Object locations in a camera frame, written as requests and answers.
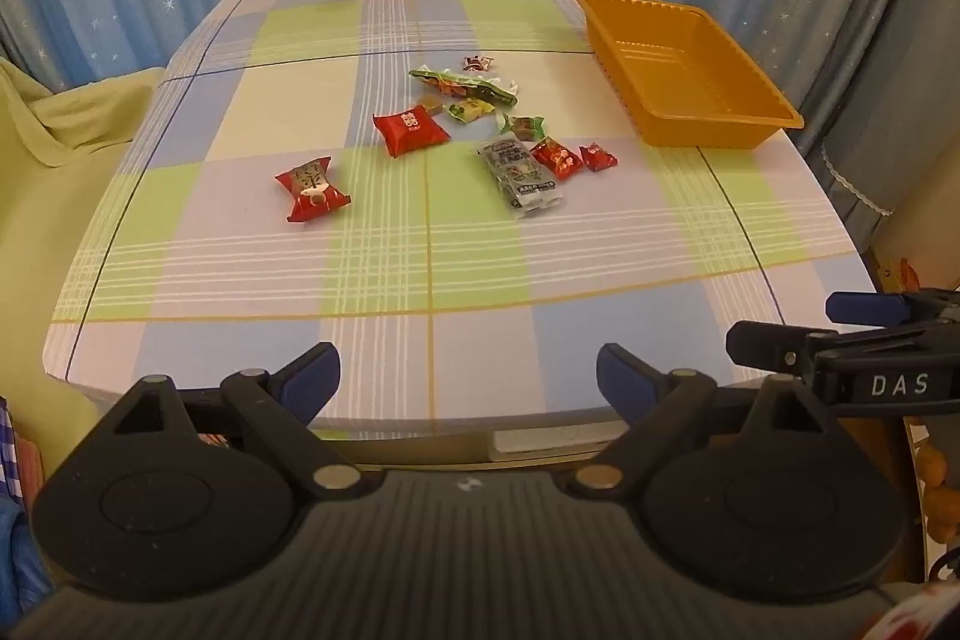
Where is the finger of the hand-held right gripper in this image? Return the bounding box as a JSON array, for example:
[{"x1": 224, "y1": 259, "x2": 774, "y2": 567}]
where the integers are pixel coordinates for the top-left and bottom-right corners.
[
  {"x1": 825, "y1": 287, "x2": 960, "y2": 327},
  {"x1": 726, "y1": 317, "x2": 960, "y2": 380}
]

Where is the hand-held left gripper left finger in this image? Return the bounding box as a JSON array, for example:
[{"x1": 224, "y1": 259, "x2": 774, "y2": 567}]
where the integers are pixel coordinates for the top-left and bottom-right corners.
[{"x1": 112, "y1": 342, "x2": 380, "y2": 500}]

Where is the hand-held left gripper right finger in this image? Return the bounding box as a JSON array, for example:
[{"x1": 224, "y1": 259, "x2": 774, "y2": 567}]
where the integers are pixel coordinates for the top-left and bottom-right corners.
[{"x1": 570, "y1": 342, "x2": 833, "y2": 500}]

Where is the red twist-wrapped candy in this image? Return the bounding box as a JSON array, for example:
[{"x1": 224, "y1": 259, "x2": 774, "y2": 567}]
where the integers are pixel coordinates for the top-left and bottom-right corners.
[{"x1": 274, "y1": 155, "x2": 353, "y2": 225}]

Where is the small red candy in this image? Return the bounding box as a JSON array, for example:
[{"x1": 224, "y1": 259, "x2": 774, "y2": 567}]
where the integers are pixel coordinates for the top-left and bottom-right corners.
[{"x1": 579, "y1": 142, "x2": 620, "y2": 172}]

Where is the red flower-print snack packet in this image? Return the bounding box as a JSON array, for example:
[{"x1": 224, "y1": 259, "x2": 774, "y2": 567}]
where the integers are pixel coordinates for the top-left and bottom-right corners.
[{"x1": 531, "y1": 136, "x2": 584, "y2": 182}]

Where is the grey snack packet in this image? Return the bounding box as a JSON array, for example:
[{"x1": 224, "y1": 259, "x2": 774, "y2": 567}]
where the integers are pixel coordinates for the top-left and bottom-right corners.
[{"x1": 478, "y1": 134, "x2": 566, "y2": 217}]

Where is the red square snack packet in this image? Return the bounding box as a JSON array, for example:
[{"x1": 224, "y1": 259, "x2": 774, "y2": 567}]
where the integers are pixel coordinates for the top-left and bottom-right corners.
[{"x1": 373, "y1": 104, "x2": 453, "y2": 159}]

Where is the green candy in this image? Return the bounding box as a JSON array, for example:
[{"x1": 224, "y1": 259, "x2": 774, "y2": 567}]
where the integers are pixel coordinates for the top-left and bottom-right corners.
[{"x1": 499, "y1": 113, "x2": 547, "y2": 140}]

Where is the orange plastic tray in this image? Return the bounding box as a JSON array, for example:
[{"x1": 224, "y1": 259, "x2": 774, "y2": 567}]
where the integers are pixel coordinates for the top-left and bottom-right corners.
[{"x1": 572, "y1": 0, "x2": 805, "y2": 148}]

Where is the yellow candy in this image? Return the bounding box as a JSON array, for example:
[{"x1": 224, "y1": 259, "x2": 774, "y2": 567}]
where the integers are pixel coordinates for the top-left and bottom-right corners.
[{"x1": 448, "y1": 98, "x2": 496, "y2": 124}]

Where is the long green snack packet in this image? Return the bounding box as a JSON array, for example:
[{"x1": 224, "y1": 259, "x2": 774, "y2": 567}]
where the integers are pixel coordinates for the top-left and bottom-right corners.
[{"x1": 409, "y1": 66, "x2": 520, "y2": 107}]

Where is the person's right hand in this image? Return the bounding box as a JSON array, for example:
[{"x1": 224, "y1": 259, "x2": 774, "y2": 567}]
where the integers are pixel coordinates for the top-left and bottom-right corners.
[{"x1": 919, "y1": 439, "x2": 950, "y2": 542}]

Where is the plaid tablecloth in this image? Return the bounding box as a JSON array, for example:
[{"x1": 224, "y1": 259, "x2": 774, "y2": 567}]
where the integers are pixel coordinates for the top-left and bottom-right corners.
[{"x1": 43, "y1": 0, "x2": 878, "y2": 438}]

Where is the beige table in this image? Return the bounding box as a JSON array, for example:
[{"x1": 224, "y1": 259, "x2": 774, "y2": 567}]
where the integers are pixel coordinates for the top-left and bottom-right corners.
[{"x1": 311, "y1": 419, "x2": 627, "y2": 470}]

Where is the grey lace-trimmed curtain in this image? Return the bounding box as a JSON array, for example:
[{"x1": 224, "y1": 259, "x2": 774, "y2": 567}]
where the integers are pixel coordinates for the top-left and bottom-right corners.
[{"x1": 787, "y1": 0, "x2": 960, "y2": 217}]

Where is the red white printed cloth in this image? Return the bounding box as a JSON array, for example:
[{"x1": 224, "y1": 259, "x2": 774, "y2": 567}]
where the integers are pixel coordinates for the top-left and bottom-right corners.
[{"x1": 855, "y1": 580, "x2": 960, "y2": 640}]

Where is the blue checked cloth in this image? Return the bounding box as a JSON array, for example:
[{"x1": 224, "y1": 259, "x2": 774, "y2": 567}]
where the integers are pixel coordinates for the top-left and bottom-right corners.
[{"x1": 0, "y1": 396, "x2": 31, "y2": 491}]

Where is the yellow-green covered sofa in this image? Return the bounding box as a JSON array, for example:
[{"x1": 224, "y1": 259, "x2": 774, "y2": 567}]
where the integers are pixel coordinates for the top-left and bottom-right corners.
[{"x1": 0, "y1": 56, "x2": 166, "y2": 483}]

